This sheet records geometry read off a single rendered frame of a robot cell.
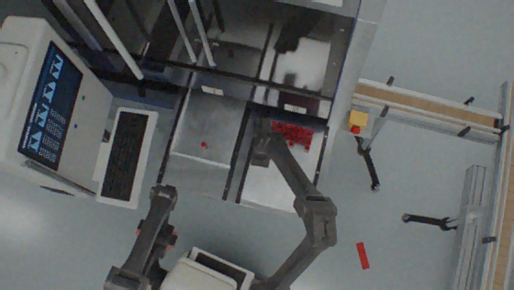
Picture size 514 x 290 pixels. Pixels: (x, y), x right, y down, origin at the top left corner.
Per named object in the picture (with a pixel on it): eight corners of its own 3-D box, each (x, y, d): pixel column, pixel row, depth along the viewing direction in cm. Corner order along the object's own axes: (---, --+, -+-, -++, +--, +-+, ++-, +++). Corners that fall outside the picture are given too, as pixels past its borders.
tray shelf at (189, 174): (184, 79, 218) (183, 77, 216) (339, 113, 211) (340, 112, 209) (151, 182, 207) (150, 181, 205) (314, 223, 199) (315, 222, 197)
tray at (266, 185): (262, 120, 209) (262, 117, 206) (323, 135, 207) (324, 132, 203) (241, 198, 201) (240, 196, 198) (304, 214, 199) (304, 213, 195)
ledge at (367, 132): (347, 102, 212) (347, 100, 210) (375, 108, 210) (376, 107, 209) (340, 131, 208) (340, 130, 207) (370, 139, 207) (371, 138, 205)
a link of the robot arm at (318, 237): (317, 238, 126) (349, 239, 130) (303, 195, 134) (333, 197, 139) (251, 310, 155) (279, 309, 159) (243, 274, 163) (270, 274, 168)
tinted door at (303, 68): (217, 70, 180) (190, -19, 124) (333, 95, 176) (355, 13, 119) (217, 72, 180) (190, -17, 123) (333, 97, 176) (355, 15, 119)
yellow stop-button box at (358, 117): (349, 110, 200) (351, 105, 193) (366, 115, 200) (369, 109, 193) (346, 128, 199) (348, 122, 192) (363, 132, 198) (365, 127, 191)
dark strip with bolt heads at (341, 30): (317, 113, 196) (336, 12, 120) (328, 116, 196) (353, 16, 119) (316, 116, 196) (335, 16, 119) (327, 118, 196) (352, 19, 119)
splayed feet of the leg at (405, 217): (402, 210, 284) (407, 207, 270) (479, 228, 278) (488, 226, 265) (399, 223, 282) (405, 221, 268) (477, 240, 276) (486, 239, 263)
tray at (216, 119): (193, 79, 216) (192, 76, 212) (251, 92, 213) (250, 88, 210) (171, 152, 208) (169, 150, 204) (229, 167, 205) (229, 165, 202)
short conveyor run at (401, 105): (342, 113, 213) (347, 100, 197) (349, 81, 216) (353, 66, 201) (490, 149, 205) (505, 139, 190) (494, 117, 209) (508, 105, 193)
